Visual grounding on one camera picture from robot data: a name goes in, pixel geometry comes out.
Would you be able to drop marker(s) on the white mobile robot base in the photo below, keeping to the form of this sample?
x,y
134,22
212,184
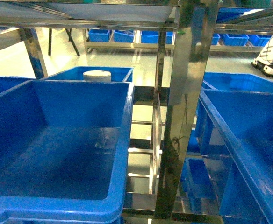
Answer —
x,y
264,61

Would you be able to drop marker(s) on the steel left shelf rack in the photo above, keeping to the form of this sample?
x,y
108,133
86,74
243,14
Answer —
x,y
186,28

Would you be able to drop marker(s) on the blue bin behind left bin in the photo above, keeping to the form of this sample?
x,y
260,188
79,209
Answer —
x,y
118,74

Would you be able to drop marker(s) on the white round lid jar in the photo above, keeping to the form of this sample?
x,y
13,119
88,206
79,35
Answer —
x,y
97,76

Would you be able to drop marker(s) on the upper left blue bin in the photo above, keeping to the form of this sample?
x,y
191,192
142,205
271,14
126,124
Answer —
x,y
64,151

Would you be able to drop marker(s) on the lower right blue bin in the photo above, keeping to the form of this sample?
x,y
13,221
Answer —
x,y
198,188

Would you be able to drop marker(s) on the upper right blue bin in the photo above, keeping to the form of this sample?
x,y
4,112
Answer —
x,y
235,135

